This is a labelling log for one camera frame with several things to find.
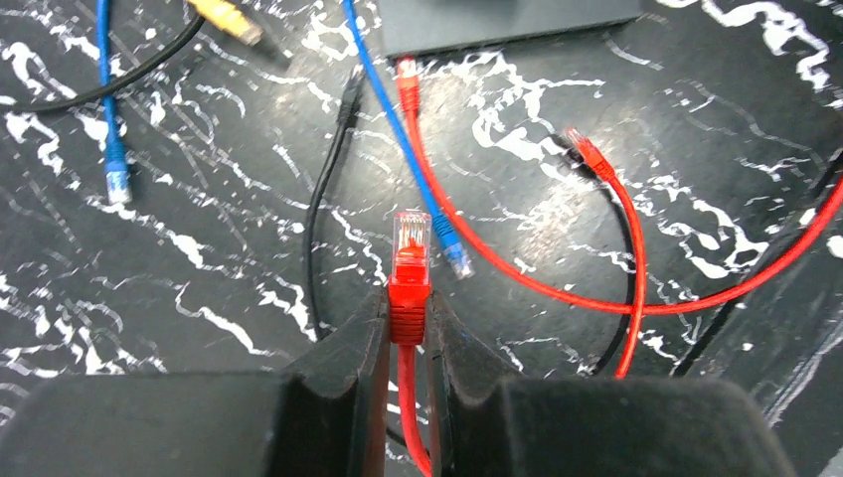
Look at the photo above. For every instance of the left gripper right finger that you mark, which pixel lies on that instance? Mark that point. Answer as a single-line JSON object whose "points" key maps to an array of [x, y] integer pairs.
{"points": [[489, 419]]}

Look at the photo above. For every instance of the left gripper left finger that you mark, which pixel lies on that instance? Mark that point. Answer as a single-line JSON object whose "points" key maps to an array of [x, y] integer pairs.
{"points": [[322, 415]]}

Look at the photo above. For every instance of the black pad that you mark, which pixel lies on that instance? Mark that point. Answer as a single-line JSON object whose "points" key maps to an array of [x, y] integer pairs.
{"points": [[426, 26]]}

